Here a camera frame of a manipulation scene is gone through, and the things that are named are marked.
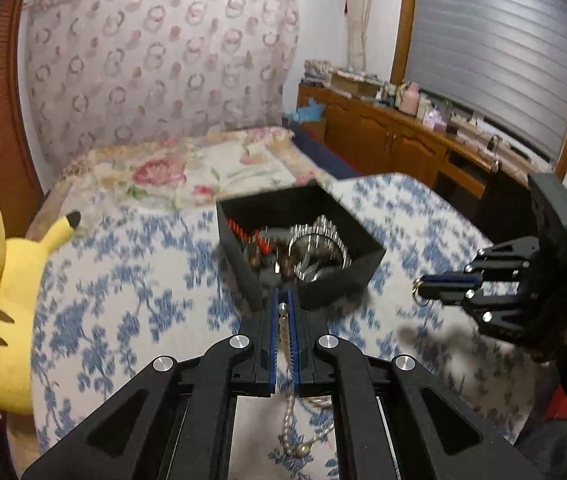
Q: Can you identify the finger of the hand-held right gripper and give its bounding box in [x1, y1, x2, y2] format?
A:
[421, 236, 540, 291]
[420, 280, 535, 342]

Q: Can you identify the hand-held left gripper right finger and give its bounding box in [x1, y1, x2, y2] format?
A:
[287, 286, 545, 480]

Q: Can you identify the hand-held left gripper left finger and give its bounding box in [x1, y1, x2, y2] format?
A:
[21, 286, 285, 480]

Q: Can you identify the white pearl necklace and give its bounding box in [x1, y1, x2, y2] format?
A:
[276, 302, 337, 459]

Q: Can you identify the black square box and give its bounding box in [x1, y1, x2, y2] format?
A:
[215, 182, 387, 312]

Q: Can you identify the brown wooden bead bracelet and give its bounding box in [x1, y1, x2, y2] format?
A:
[226, 217, 297, 284]

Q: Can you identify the silver bangle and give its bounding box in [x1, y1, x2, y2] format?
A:
[288, 214, 353, 282]

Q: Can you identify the red cloth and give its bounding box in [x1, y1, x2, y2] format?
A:
[538, 385, 567, 427]

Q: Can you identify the blue floral blanket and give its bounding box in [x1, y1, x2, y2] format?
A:
[30, 172, 550, 480]

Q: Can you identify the wooden cabinet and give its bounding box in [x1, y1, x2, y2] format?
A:
[296, 82, 560, 202]

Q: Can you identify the cluster of small containers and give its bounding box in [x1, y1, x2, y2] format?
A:
[416, 95, 479, 136]

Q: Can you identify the dark blue bed side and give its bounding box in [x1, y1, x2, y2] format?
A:
[291, 122, 365, 182]

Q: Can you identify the pink bottle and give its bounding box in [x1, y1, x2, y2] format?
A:
[400, 82, 421, 111]

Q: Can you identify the pink floral blanket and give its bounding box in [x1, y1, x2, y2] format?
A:
[28, 127, 335, 227]

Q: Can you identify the cardboard box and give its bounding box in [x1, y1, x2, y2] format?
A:
[331, 71, 385, 99]

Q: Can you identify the blue plastic bag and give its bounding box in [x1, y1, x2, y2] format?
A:
[283, 99, 327, 124]

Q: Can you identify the grey window blind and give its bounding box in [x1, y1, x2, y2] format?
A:
[403, 0, 567, 162]

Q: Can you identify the stack of folded cloths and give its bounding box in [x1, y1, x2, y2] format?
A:
[303, 59, 335, 86]

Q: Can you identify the yellow plush toy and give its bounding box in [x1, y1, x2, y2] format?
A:
[0, 208, 82, 417]

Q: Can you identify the white curtain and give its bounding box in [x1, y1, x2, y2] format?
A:
[345, 0, 377, 72]

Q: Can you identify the wooden window frame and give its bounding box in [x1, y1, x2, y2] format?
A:
[387, 0, 567, 181]

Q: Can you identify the ring patterned curtain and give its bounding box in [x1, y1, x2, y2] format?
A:
[22, 0, 300, 172]

